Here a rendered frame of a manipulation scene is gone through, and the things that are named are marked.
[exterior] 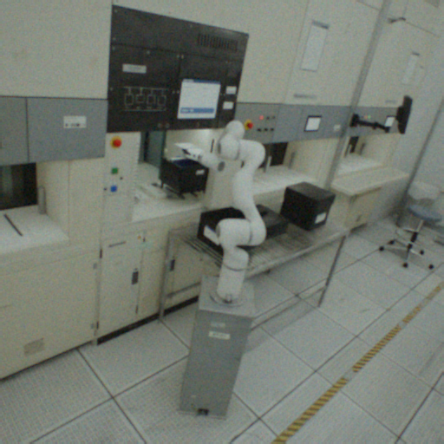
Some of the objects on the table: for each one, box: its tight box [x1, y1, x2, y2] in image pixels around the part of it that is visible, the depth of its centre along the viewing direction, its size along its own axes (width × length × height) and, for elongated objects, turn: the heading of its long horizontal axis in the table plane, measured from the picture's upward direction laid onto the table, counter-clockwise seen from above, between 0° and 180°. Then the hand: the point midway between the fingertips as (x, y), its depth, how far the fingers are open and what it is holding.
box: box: [279, 181, 336, 232], centre depth 290 cm, size 29×29×25 cm
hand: (186, 149), depth 238 cm, fingers closed on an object, 3 cm apart
